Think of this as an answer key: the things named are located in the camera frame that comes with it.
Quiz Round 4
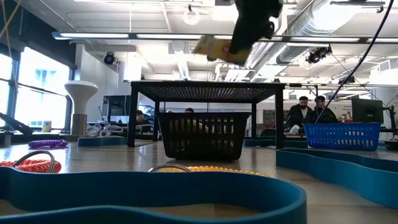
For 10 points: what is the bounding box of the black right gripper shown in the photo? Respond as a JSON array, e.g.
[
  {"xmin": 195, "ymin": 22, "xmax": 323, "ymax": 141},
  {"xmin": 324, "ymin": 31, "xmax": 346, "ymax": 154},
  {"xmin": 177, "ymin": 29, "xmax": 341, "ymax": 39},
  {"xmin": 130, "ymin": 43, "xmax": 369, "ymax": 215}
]
[{"xmin": 229, "ymin": 0, "xmax": 284, "ymax": 56}]

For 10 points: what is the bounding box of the black perforated metal shelf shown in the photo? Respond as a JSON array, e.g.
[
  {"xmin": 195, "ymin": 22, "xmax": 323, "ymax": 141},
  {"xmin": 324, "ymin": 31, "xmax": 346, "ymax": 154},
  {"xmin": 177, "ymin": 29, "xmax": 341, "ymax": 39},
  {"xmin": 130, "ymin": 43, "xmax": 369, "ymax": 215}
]
[{"xmin": 126, "ymin": 80, "xmax": 286, "ymax": 151}]

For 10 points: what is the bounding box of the yellow coil wrist keychain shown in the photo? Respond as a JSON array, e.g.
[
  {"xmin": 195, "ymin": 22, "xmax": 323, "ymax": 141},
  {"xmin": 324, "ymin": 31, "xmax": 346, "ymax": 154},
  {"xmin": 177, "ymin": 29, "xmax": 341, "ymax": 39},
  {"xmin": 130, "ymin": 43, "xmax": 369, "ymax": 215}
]
[{"xmin": 148, "ymin": 163, "xmax": 269, "ymax": 177}]

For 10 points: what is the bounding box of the blue plastic basket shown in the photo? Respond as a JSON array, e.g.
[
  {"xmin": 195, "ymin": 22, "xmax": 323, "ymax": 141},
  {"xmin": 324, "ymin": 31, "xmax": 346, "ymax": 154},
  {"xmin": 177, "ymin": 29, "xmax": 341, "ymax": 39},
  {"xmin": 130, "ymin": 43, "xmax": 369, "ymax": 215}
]
[{"xmin": 302, "ymin": 122, "xmax": 383, "ymax": 152}]

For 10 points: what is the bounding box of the blue rubber band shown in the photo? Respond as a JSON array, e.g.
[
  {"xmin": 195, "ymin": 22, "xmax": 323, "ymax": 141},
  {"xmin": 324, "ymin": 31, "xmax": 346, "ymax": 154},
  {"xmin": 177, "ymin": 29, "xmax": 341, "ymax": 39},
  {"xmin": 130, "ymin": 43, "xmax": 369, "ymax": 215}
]
[
  {"xmin": 0, "ymin": 166, "xmax": 308, "ymax": 224},
  {"xmin": 275, "ymin": 148, "xmax": 398, "ymax": 209}
]

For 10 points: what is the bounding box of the purple coil wrist keychain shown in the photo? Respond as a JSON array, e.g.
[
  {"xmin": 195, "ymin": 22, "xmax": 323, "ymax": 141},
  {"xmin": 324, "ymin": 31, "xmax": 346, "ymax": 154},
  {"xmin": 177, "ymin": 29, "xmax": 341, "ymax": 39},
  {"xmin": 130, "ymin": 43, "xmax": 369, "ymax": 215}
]
[{"xmin": 28, "ymin": 139, "xmax": 69, "ymax": 149}]

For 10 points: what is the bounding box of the orange coil wrist keychain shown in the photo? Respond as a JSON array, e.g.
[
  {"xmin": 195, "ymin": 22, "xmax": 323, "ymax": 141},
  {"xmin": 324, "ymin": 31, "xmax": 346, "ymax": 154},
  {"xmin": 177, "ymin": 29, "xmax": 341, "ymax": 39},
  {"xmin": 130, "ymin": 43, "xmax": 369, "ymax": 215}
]
[{"xmin": 0, "ymin": 150, "xmax": 62, "ymax": 174}]

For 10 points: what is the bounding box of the black track spotlight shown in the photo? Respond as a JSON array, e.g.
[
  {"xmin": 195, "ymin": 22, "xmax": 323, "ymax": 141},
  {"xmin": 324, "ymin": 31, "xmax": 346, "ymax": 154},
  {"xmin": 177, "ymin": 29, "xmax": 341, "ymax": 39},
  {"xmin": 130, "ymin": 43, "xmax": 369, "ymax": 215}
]
[{"xmin": 305, "ymin": 45, "xmax": 333, "ymax": 65}]

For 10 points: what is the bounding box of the black plastic basket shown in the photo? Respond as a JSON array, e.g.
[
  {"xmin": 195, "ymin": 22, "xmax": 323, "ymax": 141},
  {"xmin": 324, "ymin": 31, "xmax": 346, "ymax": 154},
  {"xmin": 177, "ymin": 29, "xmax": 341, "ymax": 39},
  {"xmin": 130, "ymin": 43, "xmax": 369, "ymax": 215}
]
[{"xmin": 157, "ymin": 111, "xmax": 252, "ymax": 162}]

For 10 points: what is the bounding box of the black computer monitor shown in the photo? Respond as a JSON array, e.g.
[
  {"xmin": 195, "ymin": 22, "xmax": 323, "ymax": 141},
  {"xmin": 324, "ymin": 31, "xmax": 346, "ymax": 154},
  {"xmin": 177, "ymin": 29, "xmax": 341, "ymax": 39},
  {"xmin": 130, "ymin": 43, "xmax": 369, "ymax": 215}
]
[
  {"xmin": 351, "ymin": 97, "xmax": 384, "ymax": 124},
  {"xmin": 101, "ymin": 95, "xmax": 132, "ymax": 118}
]

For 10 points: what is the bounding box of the overhead rig light bar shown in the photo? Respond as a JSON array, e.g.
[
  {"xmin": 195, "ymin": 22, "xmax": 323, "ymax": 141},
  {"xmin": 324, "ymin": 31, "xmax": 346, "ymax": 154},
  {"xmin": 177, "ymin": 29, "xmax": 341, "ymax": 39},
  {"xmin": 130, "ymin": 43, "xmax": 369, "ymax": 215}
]
[{"xmin": 51, "ymin": 30, "xmax": 398, "ymax": 45}]

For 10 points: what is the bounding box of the white lamp with wooden base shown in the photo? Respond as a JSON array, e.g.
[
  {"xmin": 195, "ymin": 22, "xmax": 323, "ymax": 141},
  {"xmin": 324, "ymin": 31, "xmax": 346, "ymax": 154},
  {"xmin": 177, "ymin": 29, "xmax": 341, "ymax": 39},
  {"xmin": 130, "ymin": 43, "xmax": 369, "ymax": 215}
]
[{"xmin": 63, "ymin": 80, "xmax": 99, "ymax": 136}]

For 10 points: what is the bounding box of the silver ventilation duct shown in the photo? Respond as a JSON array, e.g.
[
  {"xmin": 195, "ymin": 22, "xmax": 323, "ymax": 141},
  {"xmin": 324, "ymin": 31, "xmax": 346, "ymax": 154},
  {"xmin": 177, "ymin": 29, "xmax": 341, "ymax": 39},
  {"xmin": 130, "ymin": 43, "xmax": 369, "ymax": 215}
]
[{"xmin": 248, "ymin": 0, "xmax": 335, "ymax": 82}]

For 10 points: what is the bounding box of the white ring ceiling light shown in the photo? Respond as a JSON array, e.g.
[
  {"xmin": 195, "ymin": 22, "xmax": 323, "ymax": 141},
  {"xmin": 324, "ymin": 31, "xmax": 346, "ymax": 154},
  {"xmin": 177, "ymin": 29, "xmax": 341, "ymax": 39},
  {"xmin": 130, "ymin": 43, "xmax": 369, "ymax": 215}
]
[{"xmin": 182, "ymin": 4, "xmax": 201, "ymax": 26}]

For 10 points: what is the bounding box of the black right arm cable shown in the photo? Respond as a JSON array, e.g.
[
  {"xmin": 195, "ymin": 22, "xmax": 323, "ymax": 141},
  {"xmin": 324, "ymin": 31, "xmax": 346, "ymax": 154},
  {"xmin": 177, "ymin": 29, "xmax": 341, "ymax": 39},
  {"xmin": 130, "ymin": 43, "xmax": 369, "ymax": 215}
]
[{"xmin": 315, "ymin": 0, "xmax": 396, "ymax": 124}]

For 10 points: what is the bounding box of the white lamp cable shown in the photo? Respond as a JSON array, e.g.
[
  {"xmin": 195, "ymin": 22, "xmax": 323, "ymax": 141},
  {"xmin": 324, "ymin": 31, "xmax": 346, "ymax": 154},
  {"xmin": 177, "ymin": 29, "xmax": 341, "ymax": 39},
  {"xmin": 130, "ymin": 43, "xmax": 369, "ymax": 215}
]
[{"xmin": 85, "ymin": 123, "xmax": 128, "ymax": 138}]

